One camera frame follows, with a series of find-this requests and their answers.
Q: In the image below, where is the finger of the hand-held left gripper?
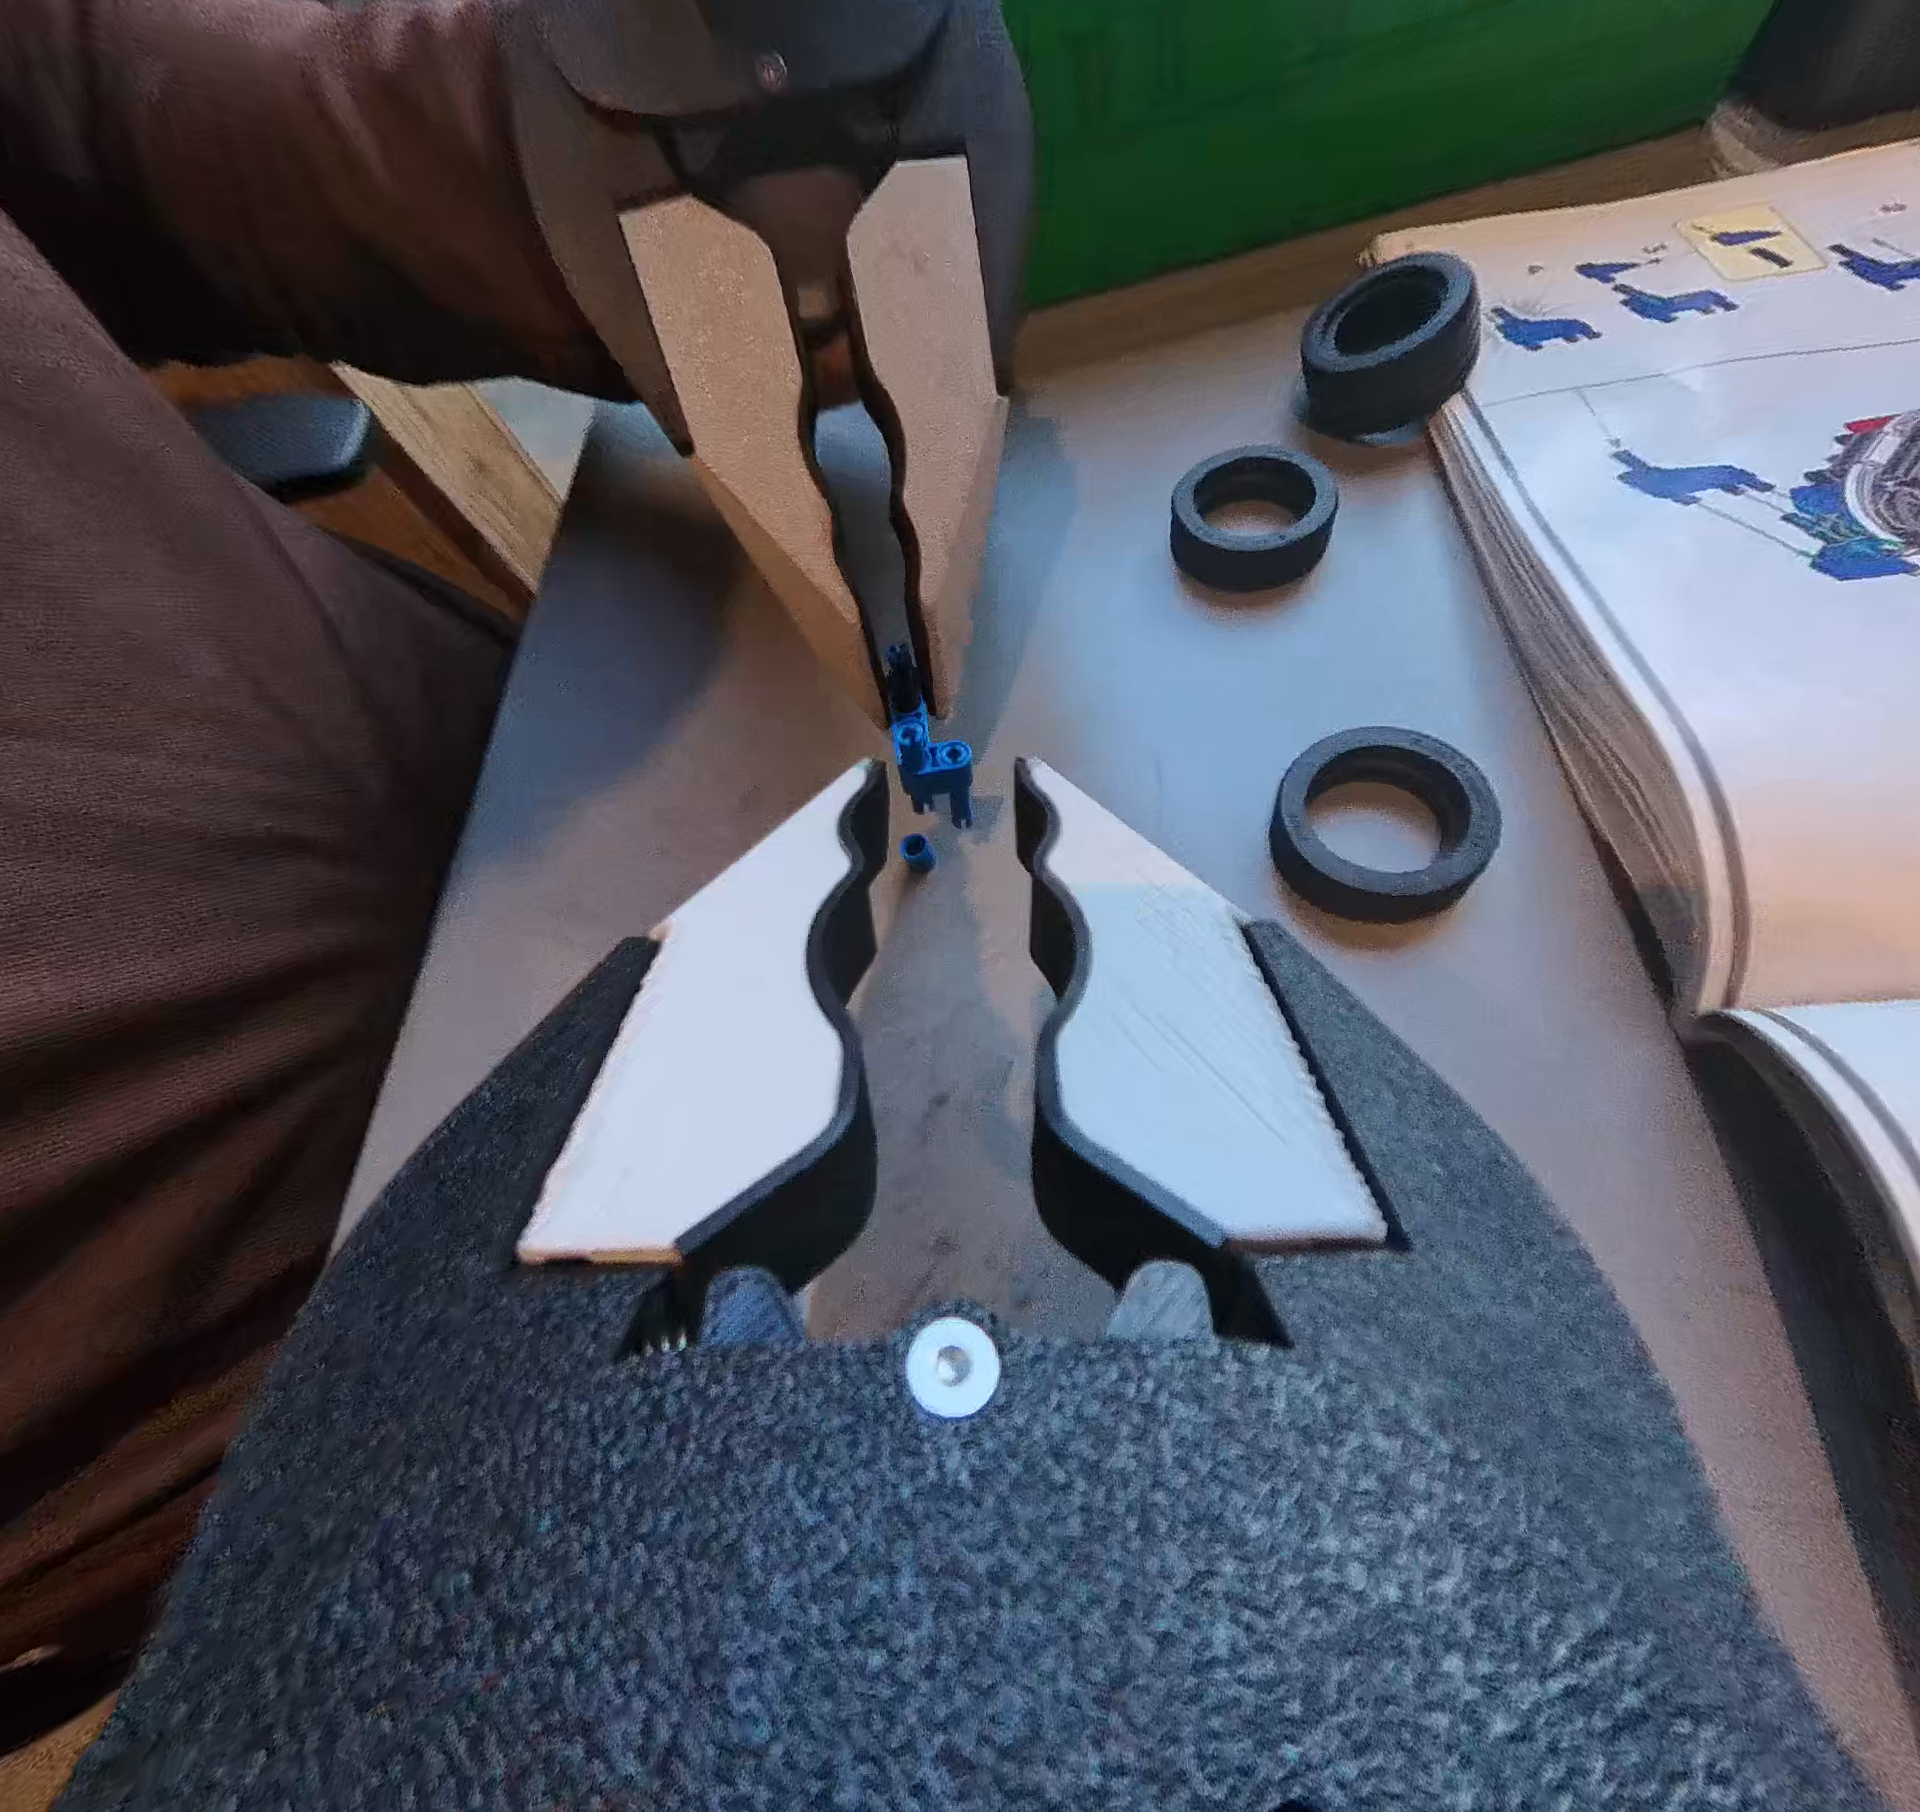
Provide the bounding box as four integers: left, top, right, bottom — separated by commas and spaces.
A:
843, 157, 1012, 717
615, 191, 893, 729

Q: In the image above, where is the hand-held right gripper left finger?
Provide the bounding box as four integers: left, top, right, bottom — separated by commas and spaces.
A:
514, 755, 893, 1297

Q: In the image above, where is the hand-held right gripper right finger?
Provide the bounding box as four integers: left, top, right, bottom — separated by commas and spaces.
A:
1013, 755, 1391, 1347

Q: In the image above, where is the blue toy brick connector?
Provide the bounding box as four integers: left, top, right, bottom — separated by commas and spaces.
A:
882, 645, 981, 832

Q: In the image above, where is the grey desk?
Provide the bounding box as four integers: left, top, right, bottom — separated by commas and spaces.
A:
335, 131, 1920, 1812

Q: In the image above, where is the black toy tyre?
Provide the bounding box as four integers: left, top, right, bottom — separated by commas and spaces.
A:
1170, 445, 1340, 595
1269, 727, 1504, 928
1296, 253, 1484, 440

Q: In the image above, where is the grey chair armrest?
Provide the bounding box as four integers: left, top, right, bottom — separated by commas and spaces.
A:
187, 394, 378, 501

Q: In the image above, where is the green plastic bin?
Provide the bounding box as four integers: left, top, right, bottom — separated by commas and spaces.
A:
952, 0, 1852, 317

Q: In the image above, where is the open instruction booklet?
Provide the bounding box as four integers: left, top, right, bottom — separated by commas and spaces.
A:
1364, 140, 1920, 1694

